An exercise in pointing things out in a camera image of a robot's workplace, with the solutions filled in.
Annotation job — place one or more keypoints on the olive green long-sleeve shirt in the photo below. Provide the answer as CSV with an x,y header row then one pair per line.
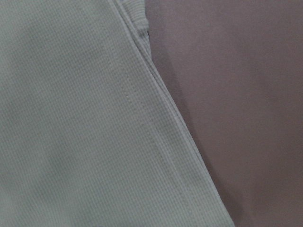
x,y
89,134

